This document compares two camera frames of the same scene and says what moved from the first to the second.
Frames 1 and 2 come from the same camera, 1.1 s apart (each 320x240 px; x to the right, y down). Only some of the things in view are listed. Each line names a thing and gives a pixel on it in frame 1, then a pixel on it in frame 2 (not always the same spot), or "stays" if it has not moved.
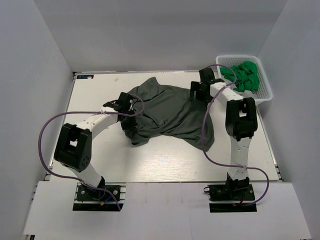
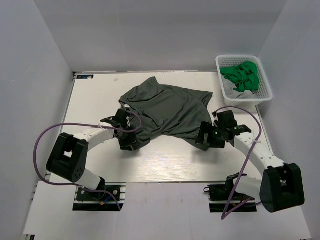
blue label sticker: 85,76 stays
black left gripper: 131,127 to 126,145
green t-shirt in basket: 247,76 stays
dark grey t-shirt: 173,113 stays
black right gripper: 195,86 to 208,128
